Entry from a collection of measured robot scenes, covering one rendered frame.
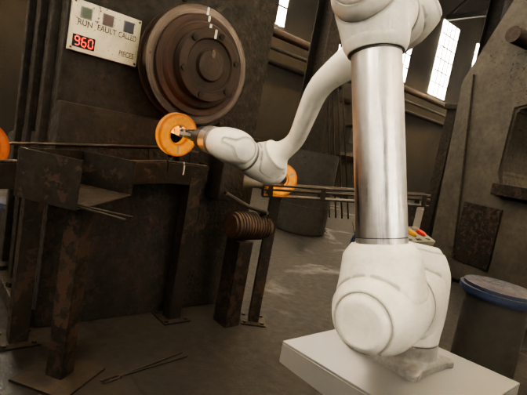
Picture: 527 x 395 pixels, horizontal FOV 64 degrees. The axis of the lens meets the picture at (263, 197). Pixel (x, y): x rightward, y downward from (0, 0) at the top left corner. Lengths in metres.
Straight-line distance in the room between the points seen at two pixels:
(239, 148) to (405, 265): 0.60
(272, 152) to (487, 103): 2.91
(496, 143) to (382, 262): 3.13
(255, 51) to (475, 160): 2.35
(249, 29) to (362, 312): 1.66
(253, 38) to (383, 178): 1.49
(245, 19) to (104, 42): 0.70
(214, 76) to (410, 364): 1.25
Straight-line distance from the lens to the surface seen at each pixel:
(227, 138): 1.22
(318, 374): 0.98
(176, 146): 1.54
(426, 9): 1.04
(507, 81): 3.96
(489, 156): 3.87
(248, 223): 1.86
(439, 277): 0.99
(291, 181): 1.95
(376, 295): 0.76
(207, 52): 1.73
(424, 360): 1.05
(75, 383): 1.55
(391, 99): 0.84
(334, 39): 6.23
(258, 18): 2.21
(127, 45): 1.83
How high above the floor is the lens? 0.84
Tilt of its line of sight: 7 degrees down
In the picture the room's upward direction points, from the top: 10 degrees clockwise
